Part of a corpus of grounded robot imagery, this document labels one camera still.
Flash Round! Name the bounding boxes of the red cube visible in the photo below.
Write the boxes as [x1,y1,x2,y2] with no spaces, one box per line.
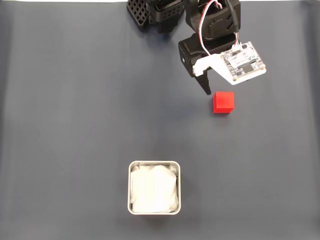
[212,91,235,114]

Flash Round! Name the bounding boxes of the square metal box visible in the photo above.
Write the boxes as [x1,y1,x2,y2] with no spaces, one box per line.
[127,160,182,216]

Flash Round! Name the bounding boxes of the white cloth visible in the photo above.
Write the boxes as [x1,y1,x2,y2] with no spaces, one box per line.
[130,164,179,214]

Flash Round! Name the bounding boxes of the grey table mat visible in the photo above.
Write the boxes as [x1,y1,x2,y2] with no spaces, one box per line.
[0,1,320,240]

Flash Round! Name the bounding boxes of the white red servo wire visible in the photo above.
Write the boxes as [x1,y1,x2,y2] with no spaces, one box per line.
[196,0,224,56]

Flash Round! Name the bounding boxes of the camera board on white mount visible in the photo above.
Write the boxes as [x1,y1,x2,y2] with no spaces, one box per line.
[193,41,268,86]

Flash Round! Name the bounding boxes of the black camera cable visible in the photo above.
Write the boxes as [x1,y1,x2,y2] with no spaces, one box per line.
[226,0,241,45]

